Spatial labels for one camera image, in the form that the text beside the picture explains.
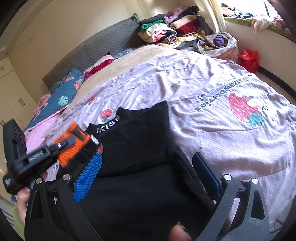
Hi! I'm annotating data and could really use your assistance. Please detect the lilac strawberry print duvet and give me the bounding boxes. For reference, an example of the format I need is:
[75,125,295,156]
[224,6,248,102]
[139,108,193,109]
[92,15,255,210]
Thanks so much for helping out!
[46,49,295,222]

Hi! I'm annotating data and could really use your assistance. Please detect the red and cream pillow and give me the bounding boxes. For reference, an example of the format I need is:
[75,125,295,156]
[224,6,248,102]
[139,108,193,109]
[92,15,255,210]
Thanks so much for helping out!
[83,55,114,80]

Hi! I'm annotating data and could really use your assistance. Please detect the pile of folded clothes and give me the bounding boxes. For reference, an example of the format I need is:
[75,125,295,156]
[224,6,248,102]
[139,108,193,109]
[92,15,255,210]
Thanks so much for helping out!
[137,6,213,50]

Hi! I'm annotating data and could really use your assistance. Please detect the grey padded headboard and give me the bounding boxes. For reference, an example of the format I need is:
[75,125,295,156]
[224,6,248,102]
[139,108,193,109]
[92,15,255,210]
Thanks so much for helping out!
[43,13,144,88]

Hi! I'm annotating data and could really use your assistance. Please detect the beige fleece blanket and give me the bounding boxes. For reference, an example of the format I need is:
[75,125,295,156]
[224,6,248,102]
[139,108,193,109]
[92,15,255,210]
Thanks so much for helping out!
[65,44,171,112]

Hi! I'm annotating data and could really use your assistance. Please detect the blue floral quilt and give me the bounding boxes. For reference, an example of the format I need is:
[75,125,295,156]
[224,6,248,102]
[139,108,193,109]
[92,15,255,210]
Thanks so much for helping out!
[25,68,84,131]

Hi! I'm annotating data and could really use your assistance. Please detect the clothes on window sill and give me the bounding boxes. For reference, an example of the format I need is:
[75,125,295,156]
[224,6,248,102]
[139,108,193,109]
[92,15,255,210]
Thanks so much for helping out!
[221,1,292,37]

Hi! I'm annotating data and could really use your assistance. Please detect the pink blanket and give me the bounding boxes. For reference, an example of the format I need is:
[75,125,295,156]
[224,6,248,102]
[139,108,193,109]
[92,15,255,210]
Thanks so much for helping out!
[25,111,61,154]

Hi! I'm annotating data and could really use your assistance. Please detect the person's left hand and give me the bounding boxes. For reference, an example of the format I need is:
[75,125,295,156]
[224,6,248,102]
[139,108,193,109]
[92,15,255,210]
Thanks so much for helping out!
[16,187,31,225]

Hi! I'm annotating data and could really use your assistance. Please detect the floral fabric laundry basket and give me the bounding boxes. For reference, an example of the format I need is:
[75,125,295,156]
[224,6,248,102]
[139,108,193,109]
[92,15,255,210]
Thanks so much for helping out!
[196,32,239,63]

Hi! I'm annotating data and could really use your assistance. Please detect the cream curtain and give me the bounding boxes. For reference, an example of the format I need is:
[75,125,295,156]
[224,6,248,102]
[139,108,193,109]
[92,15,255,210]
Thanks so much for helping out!
[195,0,227,33]

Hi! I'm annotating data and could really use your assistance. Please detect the black garment with orange trim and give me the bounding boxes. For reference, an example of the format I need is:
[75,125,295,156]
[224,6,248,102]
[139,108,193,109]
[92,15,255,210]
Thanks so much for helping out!
[79,101,213,240]

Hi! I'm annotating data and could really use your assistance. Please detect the red plastic bag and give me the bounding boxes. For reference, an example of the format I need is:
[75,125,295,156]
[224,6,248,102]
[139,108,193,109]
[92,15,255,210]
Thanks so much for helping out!
[239,48,259,73]

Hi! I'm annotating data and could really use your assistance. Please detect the cream built-in wardrobe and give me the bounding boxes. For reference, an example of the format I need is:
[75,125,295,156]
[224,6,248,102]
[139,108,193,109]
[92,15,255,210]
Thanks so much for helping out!
[0,56,39,140]

